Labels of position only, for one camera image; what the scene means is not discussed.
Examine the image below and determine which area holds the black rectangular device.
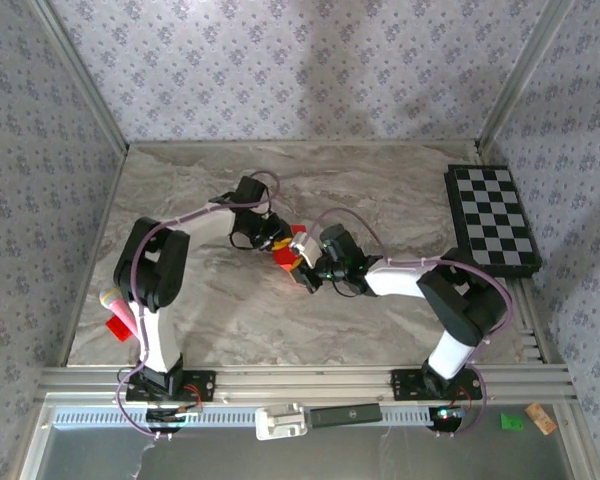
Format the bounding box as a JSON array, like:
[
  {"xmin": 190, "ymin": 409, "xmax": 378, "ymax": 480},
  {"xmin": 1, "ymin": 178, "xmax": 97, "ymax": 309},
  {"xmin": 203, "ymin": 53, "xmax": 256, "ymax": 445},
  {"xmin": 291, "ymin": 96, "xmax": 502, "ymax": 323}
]
[{"xmin": 309, "ymin": 403, "xmax": 384, "ymax": 429}]

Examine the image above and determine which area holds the white plastic holder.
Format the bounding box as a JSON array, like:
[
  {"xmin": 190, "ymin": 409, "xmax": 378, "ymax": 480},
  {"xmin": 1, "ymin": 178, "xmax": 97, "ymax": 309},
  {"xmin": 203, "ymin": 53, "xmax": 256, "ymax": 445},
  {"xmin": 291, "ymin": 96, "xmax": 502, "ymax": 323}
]
[{"xmin": 254, "ymin": 402, "xmax": 309, "ymax": 441}]

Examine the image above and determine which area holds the pink toy microphone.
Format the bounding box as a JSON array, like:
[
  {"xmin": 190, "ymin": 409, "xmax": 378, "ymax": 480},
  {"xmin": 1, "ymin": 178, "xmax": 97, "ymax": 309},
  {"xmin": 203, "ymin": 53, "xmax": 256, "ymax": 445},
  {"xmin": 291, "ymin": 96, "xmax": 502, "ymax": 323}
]
[{"xmin": 98, "ymin": 288, "xmax": 141, "ymax": 342}]

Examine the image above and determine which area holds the black and grey checkerboard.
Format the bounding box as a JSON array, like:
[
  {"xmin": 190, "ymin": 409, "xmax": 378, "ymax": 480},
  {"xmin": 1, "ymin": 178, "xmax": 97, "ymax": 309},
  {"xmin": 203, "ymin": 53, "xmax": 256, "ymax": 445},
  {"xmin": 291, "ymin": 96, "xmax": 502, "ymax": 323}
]
[{"xmin": 443, "ymin": 163, "xmax": 544, "ymax": 279}]

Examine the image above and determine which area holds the small red block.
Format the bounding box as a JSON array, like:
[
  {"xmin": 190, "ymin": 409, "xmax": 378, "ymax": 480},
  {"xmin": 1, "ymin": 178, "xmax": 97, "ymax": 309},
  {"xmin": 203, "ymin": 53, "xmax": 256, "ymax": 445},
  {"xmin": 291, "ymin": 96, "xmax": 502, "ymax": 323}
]
[{"xmin": 104, "ymin": 314, "xmax": 134, "ymax": 344}]

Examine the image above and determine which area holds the brown cardboard tag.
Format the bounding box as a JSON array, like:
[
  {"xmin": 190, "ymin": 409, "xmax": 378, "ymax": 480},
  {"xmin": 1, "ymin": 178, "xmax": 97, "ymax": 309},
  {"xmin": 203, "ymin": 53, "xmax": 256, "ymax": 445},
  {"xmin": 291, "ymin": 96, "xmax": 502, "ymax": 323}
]
[{"xmin": 524, "ymin": 402, "xmax": 557, "ymax": 436}]

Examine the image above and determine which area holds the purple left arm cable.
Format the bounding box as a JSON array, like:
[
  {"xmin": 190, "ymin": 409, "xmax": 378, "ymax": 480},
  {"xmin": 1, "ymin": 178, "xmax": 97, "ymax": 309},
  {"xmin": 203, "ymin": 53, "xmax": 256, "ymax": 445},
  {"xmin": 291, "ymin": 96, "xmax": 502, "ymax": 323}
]
[{"xmin": 115, "ymin": 169, "xmax": 282, "ymax": 441}]

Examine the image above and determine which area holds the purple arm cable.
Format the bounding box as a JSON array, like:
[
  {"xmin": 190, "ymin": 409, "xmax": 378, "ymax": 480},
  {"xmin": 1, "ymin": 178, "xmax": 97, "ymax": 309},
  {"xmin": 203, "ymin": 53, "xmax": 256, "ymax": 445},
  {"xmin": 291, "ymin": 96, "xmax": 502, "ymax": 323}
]
[
  {"xmin": 115, "ymin": 169, "xmax": 282, "ymax": 441},
  {"xmin": 299, "ymin": 207, "xmax": 515, "ymax": 440}
]

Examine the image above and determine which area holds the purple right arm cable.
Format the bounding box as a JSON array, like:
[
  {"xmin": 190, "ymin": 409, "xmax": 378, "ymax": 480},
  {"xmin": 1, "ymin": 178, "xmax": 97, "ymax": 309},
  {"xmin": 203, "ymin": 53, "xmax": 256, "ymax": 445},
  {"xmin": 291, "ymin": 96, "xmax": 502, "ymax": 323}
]
[{"xmin": 299, "ymin": 207, "xmax": 515, "ymax": 440}]

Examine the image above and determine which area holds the aluminium mounting rail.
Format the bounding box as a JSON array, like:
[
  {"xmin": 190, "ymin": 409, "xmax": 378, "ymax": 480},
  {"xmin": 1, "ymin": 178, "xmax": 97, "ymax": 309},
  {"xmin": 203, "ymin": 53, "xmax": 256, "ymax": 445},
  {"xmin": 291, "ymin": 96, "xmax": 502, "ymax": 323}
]
[{"xmin": 33, "ymin": 363, "xmax": 579, "ymax": 407}]

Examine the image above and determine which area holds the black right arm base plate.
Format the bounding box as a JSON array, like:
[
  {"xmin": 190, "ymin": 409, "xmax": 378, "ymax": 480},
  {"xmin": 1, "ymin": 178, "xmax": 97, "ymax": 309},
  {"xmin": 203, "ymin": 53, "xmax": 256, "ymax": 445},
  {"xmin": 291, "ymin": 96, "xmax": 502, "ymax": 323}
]
[{"xmin": 389, "ymin": 368, "xmax": 484, "ymax": 402}]

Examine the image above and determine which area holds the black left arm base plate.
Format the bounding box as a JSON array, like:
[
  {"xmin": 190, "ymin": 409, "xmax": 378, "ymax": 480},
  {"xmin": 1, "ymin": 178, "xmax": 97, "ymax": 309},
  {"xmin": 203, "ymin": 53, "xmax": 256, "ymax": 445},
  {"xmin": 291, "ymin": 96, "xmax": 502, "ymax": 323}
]
[{"xmin": 125, "ymin": 368, "xmax": 217, "ymax": 404}]

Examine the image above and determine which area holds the grey slotted cable duct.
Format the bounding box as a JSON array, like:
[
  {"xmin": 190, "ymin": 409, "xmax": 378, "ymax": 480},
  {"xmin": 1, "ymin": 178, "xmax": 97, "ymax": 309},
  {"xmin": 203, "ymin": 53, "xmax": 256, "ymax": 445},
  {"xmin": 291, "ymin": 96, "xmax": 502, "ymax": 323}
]
[{"xmin": 49, "ymin": 403, "xmax": 434, "ymax": 429}]

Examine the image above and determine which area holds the aluminium side rail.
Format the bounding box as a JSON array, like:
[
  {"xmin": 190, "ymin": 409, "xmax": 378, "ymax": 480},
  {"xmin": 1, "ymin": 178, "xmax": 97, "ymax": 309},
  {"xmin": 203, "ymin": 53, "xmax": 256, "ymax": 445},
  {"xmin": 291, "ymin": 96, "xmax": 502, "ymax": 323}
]
[{"xmin": 507, "ymin": 277, "xmax": 549, "ymax": 365}]

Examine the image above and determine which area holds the aluminium frame post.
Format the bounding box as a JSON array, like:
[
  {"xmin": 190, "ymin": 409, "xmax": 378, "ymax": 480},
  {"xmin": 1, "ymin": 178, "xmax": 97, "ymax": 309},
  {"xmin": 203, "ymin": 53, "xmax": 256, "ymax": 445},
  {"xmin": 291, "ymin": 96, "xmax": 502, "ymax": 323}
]
[
  {"xmin": 476, "ymin": 0, "xmax": 570, "ymax": 151},
  {"xmin": 27, "ymin": 0, "xmax": 130, "ymax": 154}
]

